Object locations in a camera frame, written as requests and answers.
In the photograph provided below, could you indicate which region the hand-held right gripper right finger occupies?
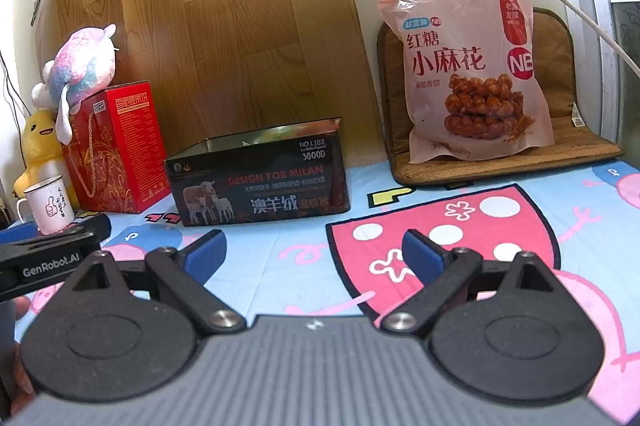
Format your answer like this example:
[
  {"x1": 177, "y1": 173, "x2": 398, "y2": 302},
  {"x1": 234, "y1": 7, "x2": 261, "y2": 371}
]
[{"x1": 381, "y1": 229, "x2": 568, "y2": 336}]

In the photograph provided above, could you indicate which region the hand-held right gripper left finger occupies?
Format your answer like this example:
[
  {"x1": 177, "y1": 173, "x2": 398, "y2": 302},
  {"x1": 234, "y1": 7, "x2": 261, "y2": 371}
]
[{"x1": 60, "y1": 229, "x2": 247, "y2": 334}]

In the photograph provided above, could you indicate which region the black printed box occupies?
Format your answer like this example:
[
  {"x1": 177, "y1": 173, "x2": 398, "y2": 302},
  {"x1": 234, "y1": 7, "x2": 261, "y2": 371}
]
[{"x1": 164, "y1": 117, "x2": 351, "y2": 227}]

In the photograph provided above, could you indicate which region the person's left hand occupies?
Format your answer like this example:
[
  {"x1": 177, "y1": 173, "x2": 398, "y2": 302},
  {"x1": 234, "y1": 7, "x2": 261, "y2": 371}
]
[{"x1": 0, "y1": 296, "x2": 38, "y2": 407}]

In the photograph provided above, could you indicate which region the white enamel mug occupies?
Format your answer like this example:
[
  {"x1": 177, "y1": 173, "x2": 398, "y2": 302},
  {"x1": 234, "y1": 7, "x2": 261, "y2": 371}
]
[{"x1": 16, "y1": 176, "x2": 76, "y2": 235}]

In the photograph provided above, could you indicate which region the printed cartoon blanket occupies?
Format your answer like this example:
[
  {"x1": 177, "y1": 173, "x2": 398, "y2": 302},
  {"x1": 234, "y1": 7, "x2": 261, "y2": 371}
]
[{"x1": 0, "y1": 158, "x2": 640, "y2": 426}]

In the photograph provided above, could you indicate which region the yellow duck plush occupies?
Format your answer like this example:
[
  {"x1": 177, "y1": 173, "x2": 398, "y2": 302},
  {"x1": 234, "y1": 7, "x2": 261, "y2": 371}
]
[{"x1": 12, "y1": 108, "x2": 81, "y2": 209}]

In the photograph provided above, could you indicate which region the red gift box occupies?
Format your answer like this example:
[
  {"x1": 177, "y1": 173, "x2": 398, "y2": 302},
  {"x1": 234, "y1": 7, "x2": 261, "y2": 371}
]
[{"x1": 61, "y1": 80, "x2": 168, "y2": 213}]

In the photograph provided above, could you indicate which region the pink snack bag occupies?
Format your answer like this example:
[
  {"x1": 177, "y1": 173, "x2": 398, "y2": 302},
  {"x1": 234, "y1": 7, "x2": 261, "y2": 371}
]
[{"x1": 377, "y1": 0, "x2": 556, "y2": 164}]

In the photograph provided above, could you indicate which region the pastel plush toy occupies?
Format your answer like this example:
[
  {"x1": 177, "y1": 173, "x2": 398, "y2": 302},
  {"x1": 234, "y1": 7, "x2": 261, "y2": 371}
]
[{"x1": 31, "y1": 24, "x2": 121, "y2": 144}]

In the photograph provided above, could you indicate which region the brown seat cushion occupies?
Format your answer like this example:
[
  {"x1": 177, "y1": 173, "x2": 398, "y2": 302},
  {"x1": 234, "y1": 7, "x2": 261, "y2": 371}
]
[{"x1": 376, "y1": 7, "x2": 626, "y2": 187}]

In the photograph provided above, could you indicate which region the wooden board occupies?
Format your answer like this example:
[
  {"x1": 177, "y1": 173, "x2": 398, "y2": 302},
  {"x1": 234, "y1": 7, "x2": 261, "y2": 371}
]
[{"x1": 54, "y1": 0, "x2": 383, "y2": 207}]

